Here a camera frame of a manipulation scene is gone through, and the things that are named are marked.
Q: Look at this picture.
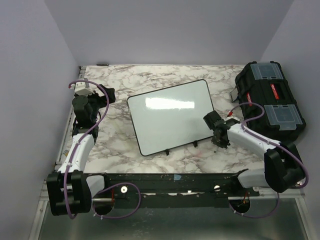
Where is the white whiteboard black frame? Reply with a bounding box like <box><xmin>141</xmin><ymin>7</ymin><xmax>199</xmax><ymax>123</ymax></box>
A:
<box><xmin>127</xmin><ymin>79</ymin><xmax>214</xmax><ymax>157</ymax></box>

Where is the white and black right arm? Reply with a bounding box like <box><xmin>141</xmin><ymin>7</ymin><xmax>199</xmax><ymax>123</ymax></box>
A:
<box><xmin>203</xmin><ymin>110</ymin><xmax>308</xmax><ymax>196</ymax></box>

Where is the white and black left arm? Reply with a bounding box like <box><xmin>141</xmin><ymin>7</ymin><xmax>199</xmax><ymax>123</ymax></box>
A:
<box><xmin>46</xmin><ymin>84</ymin><xmax>116</xmax><ymax>219</ymax></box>

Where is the black plastic toolbox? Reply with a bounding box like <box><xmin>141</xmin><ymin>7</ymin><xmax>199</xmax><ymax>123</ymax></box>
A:
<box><xmin>231</xmin><ymin>61</ymin><xmax>306</xmax><ymax>142</ymax></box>

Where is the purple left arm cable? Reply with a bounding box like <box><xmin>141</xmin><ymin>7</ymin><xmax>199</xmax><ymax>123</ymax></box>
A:
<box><xmin>63</xmin><ymin>80</ymin><xmax>111</xmax><ymax>220</ymax></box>

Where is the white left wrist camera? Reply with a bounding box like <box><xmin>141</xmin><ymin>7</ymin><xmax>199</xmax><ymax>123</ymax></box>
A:
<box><xmin>70</xmin><ymin>78</ymin><xmax>94</xmax><ymax>96</ymax></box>

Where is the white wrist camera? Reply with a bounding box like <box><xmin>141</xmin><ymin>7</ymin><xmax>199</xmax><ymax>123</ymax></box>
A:
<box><xmin>225</xmin><ymin>111</ymin><xmax>241</xmax><ymax>123</ymax></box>
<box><xmin>70</xmin><ymin>78</ymin><xmax>94</xmax><ymax>96</ymax></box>

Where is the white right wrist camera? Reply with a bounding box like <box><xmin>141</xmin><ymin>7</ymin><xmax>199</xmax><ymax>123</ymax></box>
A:
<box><xmin>225</xmin><ymin>111</ymin><xmax>241</xmax><ymax>123</ymax></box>

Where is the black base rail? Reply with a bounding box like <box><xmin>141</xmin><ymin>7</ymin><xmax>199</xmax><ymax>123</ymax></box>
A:
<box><xmin>93</xmin><ymin>173</ymin><xmax>259</xmax><ymax>212</ymax></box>

